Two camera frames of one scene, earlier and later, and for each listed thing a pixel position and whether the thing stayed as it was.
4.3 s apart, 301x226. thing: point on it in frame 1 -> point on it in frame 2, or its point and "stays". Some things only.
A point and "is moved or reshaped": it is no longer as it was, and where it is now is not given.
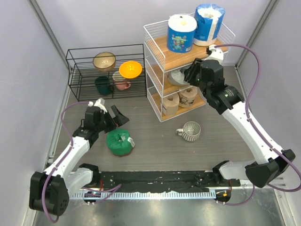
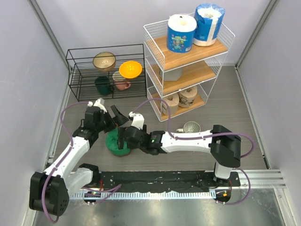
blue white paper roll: x=209 y=17 stays
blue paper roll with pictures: x=180 y=30 stays
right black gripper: x=191 y=73 -> x=121 y=130
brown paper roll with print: x=187 y=97 stays
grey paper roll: x=177 y=77 is moved or reshaped
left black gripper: x=118 y=120 stays
